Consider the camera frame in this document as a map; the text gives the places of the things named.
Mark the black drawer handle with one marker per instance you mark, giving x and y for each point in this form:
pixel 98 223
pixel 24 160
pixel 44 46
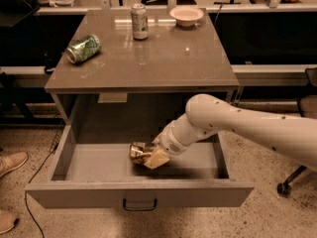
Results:
pixel 139 205

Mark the tan shoe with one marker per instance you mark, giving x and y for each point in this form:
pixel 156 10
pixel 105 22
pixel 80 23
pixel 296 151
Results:
pixel 9 163
pixel 7 221

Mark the white bowl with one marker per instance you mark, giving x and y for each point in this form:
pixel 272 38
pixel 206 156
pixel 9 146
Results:
pixel 186 16

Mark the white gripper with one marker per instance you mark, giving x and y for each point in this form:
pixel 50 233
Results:
pixel 168 142

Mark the tan shoe upper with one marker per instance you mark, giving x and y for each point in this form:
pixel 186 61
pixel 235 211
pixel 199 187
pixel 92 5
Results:
pixel 9 163

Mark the tan shoe lower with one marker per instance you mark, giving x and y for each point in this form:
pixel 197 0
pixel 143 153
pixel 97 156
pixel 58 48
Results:
pixel 7 221

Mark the green soda can lying down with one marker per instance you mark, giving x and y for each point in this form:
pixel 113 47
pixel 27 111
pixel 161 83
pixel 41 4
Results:
pixel 83 49

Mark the grey cabinet with counter top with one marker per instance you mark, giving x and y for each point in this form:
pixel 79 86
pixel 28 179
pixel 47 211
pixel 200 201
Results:
pixel 171 60

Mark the white paper label under counter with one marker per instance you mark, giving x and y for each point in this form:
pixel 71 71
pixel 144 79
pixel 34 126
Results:
pixel 112 97

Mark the upright white green soda can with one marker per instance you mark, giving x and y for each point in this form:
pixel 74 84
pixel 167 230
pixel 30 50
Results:
pixel 139 21

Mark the black office chair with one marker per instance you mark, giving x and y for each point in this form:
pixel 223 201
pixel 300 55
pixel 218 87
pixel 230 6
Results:
pixel 307 106

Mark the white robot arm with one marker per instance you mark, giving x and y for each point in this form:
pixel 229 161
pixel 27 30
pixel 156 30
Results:
pixel 206 115

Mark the crushed orange soda can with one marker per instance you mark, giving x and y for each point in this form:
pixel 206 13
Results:
pixel 139 153

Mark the open grey top drawer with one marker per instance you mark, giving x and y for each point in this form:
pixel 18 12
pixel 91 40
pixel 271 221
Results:
pixel 91 166

